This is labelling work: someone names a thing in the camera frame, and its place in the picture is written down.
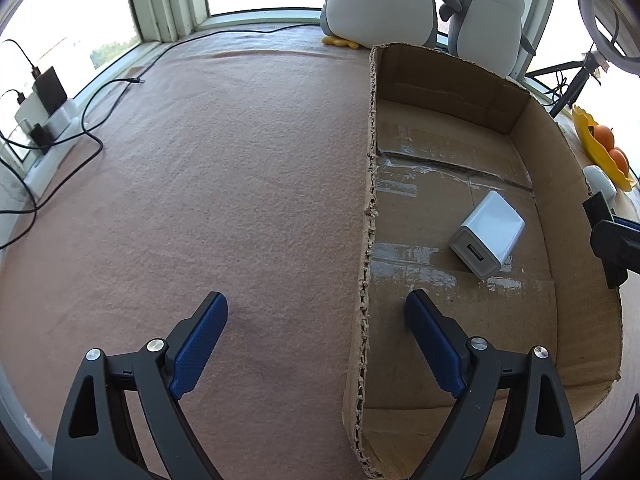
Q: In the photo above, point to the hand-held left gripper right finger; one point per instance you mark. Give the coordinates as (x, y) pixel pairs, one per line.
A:
(435, 345)

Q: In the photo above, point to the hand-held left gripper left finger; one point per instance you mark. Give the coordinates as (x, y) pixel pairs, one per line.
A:
(200, 345)

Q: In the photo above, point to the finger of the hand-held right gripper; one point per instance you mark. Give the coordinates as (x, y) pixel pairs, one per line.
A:
(617, 250)

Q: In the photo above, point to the cardboard box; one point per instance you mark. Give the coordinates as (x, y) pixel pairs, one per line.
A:
(450, 160)

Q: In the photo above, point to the white plug-in repellent device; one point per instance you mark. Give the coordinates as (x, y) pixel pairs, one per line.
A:
(600, 180)

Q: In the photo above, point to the orange fruit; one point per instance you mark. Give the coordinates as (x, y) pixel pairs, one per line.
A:
(620, 159)
(604, 136)

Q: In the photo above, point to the yellow fruit bowl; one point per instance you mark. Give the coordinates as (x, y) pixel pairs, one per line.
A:
(595, 147)

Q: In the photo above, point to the black tripod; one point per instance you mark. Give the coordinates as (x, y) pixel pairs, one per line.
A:
(575, 87)

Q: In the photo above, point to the white power strip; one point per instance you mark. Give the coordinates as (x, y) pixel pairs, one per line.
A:
(50, 165)

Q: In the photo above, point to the small penguin plush toy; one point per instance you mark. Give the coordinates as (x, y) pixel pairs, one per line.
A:
(485, 25)

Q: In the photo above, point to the small black plug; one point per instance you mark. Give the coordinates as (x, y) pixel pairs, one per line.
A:
(41, 136)

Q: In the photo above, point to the white charger block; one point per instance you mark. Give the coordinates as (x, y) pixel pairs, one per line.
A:
(30, 110)

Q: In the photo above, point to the black flat charger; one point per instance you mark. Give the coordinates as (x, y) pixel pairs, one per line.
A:
(50, 90)

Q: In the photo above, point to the large penguin plush toy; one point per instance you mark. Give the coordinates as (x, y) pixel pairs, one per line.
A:
(380, 0)

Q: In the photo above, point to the white USB wall charger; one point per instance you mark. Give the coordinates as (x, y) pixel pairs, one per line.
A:
(492, 232)

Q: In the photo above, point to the white window frame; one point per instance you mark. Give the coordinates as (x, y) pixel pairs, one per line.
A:
(165, 0)

